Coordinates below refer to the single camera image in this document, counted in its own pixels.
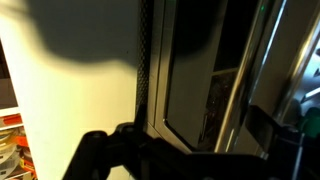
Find black toaster oven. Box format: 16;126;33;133
139;0;320;155

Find white round tape rolls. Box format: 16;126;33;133
0;129;20;180

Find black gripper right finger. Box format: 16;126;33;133
245;105;320;180

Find oven glass door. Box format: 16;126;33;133
152;0;259;152

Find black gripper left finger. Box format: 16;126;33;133
62;104;186;180

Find chrome oven door handle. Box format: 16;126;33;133
214;0;282;153

